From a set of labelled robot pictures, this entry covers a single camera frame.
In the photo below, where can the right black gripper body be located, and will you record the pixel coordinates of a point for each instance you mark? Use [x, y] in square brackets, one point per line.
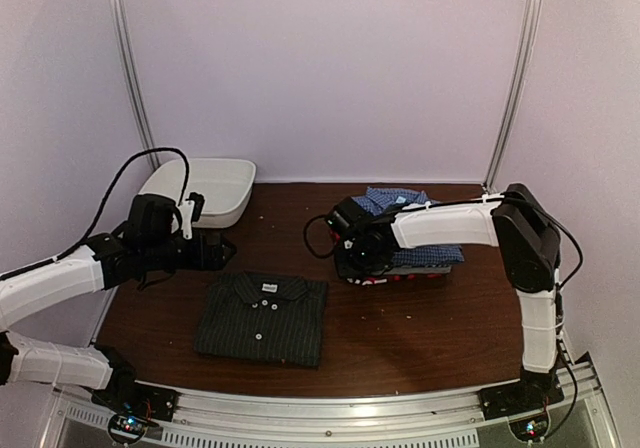
[360, 262]

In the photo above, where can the front aluminium rail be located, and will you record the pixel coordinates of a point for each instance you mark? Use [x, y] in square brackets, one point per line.
[451, 418]

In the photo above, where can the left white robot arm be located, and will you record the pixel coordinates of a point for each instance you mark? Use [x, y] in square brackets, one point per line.
[158, 235]

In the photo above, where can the aluminium frame post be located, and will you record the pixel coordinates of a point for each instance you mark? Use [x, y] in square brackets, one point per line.
[130, 73]
[527, 38]

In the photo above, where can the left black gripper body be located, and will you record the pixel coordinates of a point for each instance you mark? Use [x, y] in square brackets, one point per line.
[196, 260]

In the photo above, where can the left aluminium frame post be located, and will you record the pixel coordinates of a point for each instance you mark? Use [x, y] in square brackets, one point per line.
[130, 73]

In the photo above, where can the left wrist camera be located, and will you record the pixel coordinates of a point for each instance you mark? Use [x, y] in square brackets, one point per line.
[189, 212]

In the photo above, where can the red black shirt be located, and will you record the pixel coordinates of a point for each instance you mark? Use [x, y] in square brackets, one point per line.
[400, 279]

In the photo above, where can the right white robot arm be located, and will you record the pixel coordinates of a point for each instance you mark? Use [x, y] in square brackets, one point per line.
[512, 222]

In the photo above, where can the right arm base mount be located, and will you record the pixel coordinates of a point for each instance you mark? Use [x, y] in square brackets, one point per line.
[527, 402]

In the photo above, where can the black pinstriped long sleeve shirt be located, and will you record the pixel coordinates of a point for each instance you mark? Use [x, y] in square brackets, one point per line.
[263, 318]

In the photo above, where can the grey shirt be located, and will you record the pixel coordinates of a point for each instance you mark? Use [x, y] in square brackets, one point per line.
[420, 270]

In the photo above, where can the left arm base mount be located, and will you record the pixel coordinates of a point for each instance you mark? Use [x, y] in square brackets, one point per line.
[136, 407]

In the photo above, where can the blue checked shirt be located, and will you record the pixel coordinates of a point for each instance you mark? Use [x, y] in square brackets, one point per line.
[376, 201]

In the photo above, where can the white plastic tub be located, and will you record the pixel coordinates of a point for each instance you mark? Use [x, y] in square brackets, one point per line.
[225, 183]

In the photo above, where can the right aluminium frame post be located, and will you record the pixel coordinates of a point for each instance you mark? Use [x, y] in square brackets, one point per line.
[527, 38]

